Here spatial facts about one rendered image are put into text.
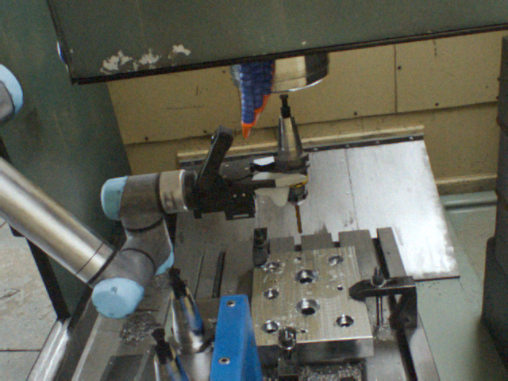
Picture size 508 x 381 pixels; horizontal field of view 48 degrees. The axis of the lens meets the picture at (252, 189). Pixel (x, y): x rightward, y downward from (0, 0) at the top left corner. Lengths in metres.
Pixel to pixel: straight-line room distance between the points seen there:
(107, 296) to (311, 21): 0.57
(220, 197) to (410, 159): 1.16
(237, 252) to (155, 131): 0.75
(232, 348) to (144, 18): 0.42
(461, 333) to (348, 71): 0.92
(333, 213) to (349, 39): 1.37
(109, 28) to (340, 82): 1.47
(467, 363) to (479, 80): 0.97
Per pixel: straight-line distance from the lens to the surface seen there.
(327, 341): 1.09
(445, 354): 1.59
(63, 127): 1.68
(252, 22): 0.57
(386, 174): 2.01
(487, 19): 0.60
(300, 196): 0.99
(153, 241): 1.04
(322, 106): 2.02
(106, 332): 1.74
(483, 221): 2.16
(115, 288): 0.94
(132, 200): 1.01
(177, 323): 0.76
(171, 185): 0.99
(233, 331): 0.78
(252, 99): 0.73
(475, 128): 2.16
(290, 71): 0.84
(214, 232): 1.92
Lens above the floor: 1.74
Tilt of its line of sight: 28 degrees down
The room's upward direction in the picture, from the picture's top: 9 degrees counter-clockwise
